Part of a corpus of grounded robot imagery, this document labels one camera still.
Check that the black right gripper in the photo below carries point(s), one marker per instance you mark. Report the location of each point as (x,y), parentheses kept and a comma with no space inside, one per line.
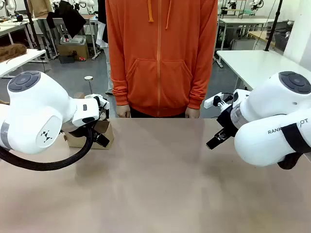
(228,120)

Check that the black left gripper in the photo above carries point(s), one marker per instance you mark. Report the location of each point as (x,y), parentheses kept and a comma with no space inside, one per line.
(79,132)

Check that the brown cardboard cup carrier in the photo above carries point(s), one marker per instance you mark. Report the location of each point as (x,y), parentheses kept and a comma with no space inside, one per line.
(73,142)

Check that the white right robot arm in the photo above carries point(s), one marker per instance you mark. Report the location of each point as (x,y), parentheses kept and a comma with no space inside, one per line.
(272,109)

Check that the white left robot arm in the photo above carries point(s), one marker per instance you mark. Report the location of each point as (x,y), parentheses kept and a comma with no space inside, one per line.
(36,104)

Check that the person's right hand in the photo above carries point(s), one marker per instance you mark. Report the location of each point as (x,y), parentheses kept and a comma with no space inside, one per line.
(123,111)

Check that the person's left hand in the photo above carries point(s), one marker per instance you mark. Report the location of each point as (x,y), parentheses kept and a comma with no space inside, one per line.
(192,112)

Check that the round top metal stand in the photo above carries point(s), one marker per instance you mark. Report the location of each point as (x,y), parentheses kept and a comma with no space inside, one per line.
(89,78)

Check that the brown cardboard box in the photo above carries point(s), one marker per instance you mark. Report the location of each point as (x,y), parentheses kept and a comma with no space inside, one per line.
(73,49)

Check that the person in orange hoodie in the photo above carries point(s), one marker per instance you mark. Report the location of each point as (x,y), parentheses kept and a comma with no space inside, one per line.
(158,60)

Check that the clear plastic storage bin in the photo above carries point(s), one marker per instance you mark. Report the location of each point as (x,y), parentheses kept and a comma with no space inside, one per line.
(73,40)

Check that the white table with brown fur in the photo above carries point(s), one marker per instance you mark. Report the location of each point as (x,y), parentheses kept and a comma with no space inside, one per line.
(22,60)

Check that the black mesh basket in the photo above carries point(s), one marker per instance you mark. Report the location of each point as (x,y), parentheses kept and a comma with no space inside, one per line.
(281,38)

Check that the black hanging cloth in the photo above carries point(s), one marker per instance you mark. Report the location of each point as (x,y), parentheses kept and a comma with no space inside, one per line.
(70,19)

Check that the brown furry cloth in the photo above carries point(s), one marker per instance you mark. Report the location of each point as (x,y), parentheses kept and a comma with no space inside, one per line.
(12,52)

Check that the black tripod pole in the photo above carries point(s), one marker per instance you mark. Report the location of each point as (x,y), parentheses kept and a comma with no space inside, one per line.
(274,21)

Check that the black slanted stand pole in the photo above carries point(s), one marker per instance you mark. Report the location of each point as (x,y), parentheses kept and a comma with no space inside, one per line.
(32,24)

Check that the person in brown top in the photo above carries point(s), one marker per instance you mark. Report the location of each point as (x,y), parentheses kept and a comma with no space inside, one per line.
(40,9)

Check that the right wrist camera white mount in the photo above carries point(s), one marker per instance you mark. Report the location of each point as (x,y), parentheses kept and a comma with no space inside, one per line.
(209,102)

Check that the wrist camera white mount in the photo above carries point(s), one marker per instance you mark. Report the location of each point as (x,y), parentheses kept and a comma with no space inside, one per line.
(93,96)
(209,102)

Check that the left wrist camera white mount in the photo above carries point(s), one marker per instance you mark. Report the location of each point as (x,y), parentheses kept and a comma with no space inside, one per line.
(93,96)

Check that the white table with grey frame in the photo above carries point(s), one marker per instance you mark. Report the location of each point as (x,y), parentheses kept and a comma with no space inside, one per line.
(243,21)

